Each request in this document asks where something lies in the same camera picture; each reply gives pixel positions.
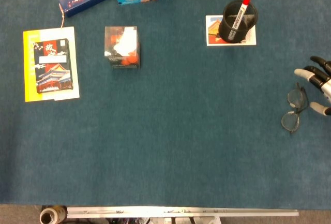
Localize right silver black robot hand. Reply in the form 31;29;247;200
294;56;331;117

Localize thin-framed eyeglasses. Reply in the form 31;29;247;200
281;83;310;134

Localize red capped white marker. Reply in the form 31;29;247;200
228;0;253;41

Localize black mesh pen holder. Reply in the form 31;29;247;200
218;0;259;43

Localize palace picture postcard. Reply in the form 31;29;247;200
206;14;257;47

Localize blue felt table cloth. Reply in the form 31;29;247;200
0;0;331;209

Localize tissue box cube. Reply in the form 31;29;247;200
104;26;142;69

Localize dark palace print notebook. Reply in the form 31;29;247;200
33;38;74;94

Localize yellow white booklet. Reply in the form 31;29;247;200
23;26;80;103

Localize brown tape roll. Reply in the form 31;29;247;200
39;205;68;224

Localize aluminium table edge rail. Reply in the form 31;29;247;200
66;206;299;219

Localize red white twisted string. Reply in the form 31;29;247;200
58;3;65;28

